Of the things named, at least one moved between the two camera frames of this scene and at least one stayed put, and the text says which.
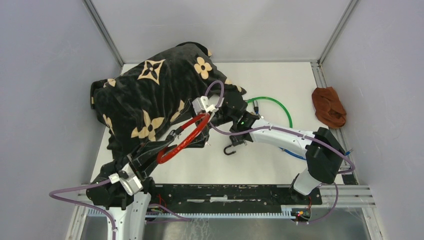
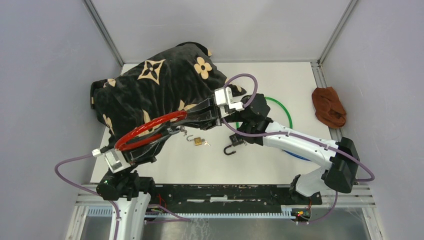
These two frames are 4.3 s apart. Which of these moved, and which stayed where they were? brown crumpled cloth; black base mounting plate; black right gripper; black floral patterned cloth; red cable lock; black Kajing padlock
Moved: black right gripper; red cable lock
Stayed: brown crumpled cloth; black floral patterned cloth; black base mounting plate; black Kajing padlock
